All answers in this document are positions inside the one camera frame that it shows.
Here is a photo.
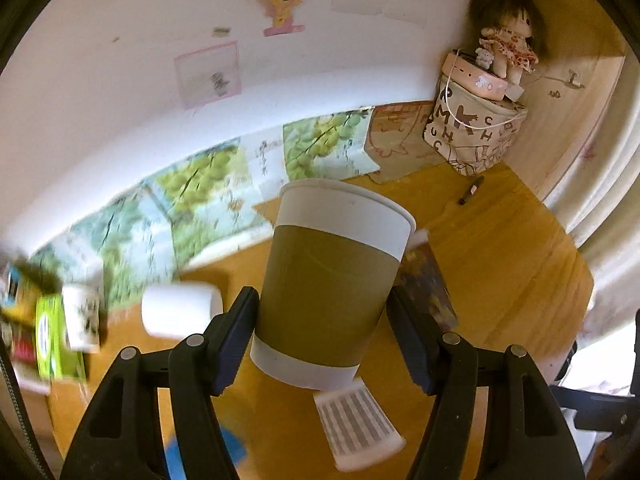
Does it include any brown paper cup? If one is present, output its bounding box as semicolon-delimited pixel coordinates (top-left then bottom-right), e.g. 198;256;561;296
250;179;416;390

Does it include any blue plastic cup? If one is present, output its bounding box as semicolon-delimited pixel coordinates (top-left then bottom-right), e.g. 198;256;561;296
164;426;249;480

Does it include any plain white cup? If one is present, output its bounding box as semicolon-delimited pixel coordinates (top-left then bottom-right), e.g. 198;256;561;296
141;282;224;340

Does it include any white cup with ink print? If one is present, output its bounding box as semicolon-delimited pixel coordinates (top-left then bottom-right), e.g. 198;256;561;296
62;284;101;353

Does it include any checkered paper cup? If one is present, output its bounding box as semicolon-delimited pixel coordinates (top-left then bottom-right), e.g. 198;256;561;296
314;378;406;472

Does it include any cartoon printed tall cup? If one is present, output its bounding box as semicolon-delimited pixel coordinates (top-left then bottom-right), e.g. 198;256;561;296
395;229;458;332

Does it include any green tissue box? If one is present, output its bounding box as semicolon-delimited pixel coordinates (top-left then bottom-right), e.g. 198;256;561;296
35;294;86;382

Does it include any yellow box with pens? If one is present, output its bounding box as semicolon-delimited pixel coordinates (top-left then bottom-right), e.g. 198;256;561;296
1;263;42;326

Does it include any green leaf poster strip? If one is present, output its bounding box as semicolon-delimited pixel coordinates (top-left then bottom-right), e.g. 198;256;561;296
28;107;378;309

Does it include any dark pen on table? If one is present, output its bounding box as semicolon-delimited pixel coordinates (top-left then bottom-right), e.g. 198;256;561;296
458;176;485;206

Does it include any letter print fabric basket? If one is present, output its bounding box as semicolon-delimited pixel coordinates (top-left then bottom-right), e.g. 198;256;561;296
423;75;528;177

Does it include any brown cartoon drawing paper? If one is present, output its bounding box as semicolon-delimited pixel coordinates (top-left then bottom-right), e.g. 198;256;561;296
364;101;445;183

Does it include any pink round tin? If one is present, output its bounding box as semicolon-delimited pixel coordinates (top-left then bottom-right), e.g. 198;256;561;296
442;51;508;101

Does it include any wooden bookshelf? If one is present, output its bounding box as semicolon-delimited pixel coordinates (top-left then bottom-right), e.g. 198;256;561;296
504;0;627;200

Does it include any brown haired rag doll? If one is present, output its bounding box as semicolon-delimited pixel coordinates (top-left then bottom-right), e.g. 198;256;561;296
469;0;548;86

